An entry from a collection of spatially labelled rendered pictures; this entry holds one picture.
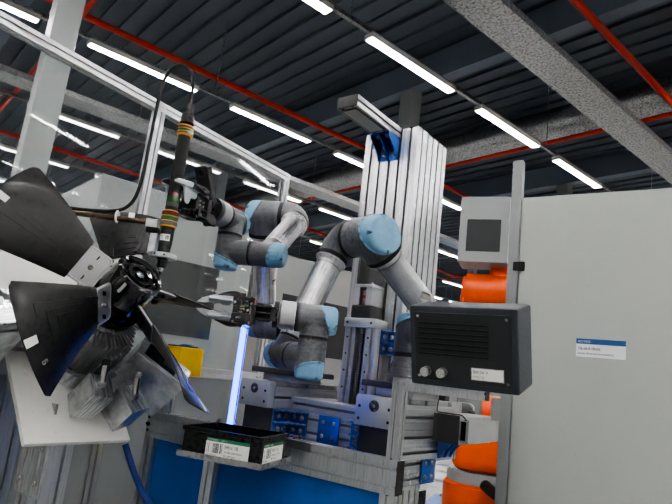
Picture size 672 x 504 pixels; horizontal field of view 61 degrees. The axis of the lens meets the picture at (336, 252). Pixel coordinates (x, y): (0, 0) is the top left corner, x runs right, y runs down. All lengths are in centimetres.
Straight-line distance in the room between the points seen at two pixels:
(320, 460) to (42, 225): 88
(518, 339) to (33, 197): 113
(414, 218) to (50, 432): 142
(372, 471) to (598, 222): 180
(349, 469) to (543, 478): 146
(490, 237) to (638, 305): 270
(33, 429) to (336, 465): 70
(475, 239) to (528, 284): 248
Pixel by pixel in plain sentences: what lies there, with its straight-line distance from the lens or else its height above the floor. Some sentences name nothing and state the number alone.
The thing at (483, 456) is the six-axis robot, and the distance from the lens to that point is 511.
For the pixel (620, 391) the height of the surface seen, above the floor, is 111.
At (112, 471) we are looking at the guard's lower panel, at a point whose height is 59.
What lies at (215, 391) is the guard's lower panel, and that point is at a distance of 272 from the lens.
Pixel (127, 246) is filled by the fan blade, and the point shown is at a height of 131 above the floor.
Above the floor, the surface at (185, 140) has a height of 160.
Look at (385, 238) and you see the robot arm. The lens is 158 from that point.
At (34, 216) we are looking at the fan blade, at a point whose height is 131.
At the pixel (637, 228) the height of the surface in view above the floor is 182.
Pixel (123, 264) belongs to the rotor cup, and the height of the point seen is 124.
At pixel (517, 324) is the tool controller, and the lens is 131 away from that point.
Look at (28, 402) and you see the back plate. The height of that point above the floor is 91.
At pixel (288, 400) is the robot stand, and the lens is 211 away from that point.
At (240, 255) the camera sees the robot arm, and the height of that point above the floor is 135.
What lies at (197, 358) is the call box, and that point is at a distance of 194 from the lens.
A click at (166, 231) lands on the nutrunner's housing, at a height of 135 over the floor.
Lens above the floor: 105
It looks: 12 degrees up
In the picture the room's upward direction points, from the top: 7 degrees clockwise
